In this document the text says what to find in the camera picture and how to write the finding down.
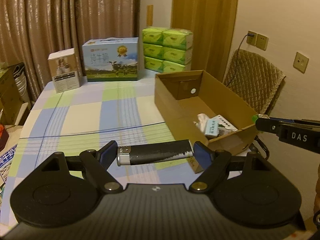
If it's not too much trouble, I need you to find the white cloth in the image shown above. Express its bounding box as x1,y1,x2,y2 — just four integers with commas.
194,113,209,133

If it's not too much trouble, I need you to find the wall socket with plug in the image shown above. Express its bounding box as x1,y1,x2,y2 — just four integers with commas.
246,31,257,46

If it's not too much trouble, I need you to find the green snack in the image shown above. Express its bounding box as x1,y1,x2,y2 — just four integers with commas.
252,114,260,123

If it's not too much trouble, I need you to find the white humidifier box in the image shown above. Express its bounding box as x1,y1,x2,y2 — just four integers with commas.
48,48,80,93

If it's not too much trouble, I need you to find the green tissue pack bundle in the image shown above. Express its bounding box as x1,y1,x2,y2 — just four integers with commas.
142,27,193,73

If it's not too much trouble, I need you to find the blue milk carton box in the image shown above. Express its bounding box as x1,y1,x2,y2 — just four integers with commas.
82,37,138,82

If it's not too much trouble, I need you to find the brown cardboard boxes stack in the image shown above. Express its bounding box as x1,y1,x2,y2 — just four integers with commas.
0,65,23,125

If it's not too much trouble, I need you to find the quilted chair cover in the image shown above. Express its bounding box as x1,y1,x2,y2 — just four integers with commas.
223,49,286,115

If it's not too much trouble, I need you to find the checkered tablecloth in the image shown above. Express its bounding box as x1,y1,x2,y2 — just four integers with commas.
0,68,251,225

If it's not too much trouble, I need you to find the brown curtain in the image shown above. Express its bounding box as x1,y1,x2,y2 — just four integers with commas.
1,0,140,100

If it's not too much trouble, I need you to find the black lighter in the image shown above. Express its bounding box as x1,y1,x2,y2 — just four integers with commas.
117,140,193,166

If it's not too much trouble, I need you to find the black power cable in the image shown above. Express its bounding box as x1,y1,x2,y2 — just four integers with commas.
224,33,254,88

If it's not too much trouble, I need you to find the person's right hand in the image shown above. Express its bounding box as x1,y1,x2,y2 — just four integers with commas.
313,165,320,230

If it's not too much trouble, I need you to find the flattened milk carton sheet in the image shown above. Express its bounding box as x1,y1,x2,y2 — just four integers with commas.
0,144,17,187

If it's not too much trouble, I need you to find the light blue small box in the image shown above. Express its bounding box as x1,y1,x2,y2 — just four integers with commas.
204,118,219,138

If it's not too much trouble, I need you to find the wooden door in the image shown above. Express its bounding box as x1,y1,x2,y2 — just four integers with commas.
171,0,238,81

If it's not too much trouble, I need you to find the brown cardboard box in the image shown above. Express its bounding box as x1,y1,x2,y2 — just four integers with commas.
154,69,259,156

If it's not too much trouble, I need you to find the white green medicine box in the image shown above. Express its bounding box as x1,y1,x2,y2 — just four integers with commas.
213,115,238,136

